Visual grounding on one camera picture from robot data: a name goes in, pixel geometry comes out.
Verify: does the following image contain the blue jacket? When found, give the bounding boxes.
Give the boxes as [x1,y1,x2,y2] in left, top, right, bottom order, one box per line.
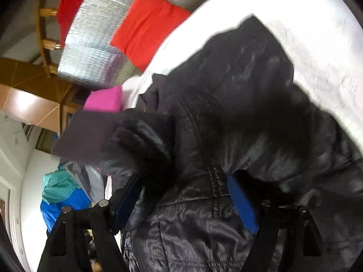
[40,189,91,235]

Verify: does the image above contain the wooden pillar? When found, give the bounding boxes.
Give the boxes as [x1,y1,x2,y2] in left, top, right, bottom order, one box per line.
[1,58,80,134]

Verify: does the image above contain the black quilted jacket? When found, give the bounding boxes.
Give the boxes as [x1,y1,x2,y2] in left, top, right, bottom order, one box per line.
[53,17,362,271]

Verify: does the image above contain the wooden stair railing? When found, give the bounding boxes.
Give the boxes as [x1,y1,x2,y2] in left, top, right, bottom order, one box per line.
[36,0,66,78]

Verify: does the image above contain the teal shirt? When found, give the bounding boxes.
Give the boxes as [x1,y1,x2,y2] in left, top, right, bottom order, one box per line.
[42,166,81,204]

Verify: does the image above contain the red pillow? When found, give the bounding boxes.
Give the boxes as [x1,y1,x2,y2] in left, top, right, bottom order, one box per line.
[110,0,191,72]

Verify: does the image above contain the white bed blanket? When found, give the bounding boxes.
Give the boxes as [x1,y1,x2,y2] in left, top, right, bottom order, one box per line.
[122,0,362,146]

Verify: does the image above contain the silver foil insulation panel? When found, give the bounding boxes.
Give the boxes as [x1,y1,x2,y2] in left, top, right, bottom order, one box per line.
[57,0,206,88]

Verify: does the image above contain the pink pillow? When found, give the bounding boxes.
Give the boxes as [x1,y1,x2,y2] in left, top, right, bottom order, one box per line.
[82,85,123,112]

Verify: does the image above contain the grey garment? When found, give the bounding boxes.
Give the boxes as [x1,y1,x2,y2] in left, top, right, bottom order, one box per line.
[65,161,105,203]

